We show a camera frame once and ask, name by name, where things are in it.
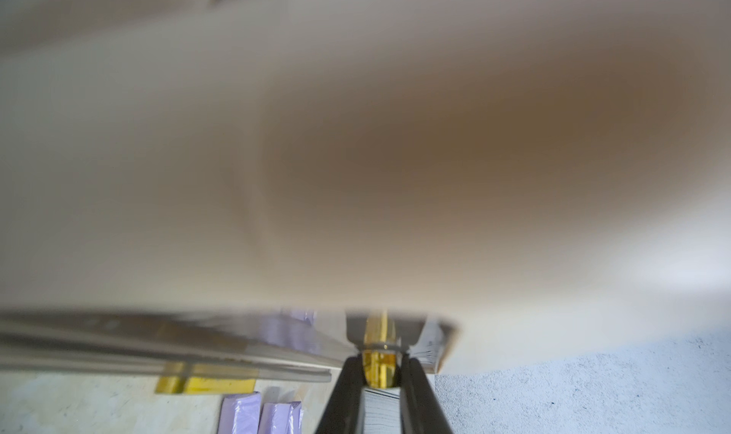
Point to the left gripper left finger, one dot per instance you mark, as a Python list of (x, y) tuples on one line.
[(345, 410)]

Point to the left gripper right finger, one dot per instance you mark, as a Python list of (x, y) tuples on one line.
[(420, 411)]

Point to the purple bag roll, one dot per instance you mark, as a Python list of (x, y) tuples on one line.
[(240, 414), (284, 418)]

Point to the transparent drawer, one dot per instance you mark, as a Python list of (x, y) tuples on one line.
[(260, 346)]

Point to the beige drawer organizer cabinet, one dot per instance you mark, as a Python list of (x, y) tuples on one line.
[(552, 176)]

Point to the yellow bag roll middle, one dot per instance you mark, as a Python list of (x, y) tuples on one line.
[(178, 380)]

